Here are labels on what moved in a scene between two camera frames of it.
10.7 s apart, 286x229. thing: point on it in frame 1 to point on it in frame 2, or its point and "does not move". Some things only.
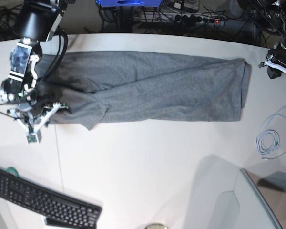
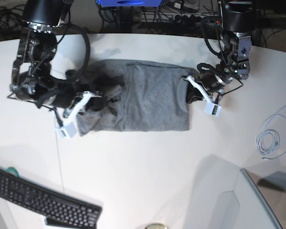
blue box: x=129 y=3 does not move
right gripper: x=285 y=53 to x=215 y=82
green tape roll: x=12 y=170 does not move
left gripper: x=31 y=103 to x=62 y=94
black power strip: x=186 y=18 does not move
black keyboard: x=6 y=184 does not move
